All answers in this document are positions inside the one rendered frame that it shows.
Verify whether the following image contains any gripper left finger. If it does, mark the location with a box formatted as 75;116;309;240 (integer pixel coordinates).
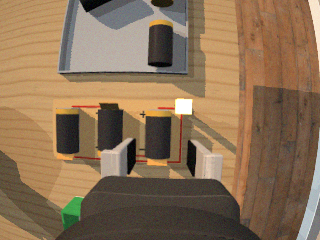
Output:
101;138;136;179

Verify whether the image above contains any green open-top box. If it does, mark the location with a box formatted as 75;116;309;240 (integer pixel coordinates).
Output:
61;196;84;230

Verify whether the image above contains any black cylinder with yellow end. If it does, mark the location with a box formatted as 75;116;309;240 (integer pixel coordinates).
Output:
56;109;79;154
145;110;172;160
80;0;112;12
98;109;123;156
151;0;174;7
148;20;173;67

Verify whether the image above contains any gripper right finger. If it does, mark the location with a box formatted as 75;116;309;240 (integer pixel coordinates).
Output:
187;140;223;182

